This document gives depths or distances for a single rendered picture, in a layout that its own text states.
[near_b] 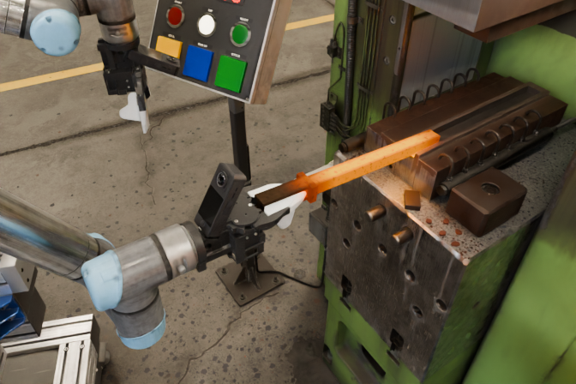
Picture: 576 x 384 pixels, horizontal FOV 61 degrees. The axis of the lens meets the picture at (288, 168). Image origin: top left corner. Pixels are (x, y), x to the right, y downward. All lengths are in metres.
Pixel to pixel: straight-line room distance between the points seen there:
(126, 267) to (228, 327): 1.19
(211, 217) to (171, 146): 1.94
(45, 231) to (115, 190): 1.71
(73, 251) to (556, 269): 0.87
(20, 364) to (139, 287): 1.05
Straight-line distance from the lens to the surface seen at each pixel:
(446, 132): 1.08
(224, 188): 0.72
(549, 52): 1.34
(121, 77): 1.13
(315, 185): 0.82
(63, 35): 0.92
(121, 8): 1.06
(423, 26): 1.16
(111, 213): 2.36
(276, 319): 1.89
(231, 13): 1.22
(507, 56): 1.40
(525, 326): 1.24
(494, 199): 0.96
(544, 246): 1.08
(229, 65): 1.19
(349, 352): 1.65
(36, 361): 1.74
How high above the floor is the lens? 1.59
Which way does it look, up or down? 40 degrees down
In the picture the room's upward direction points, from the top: straight up
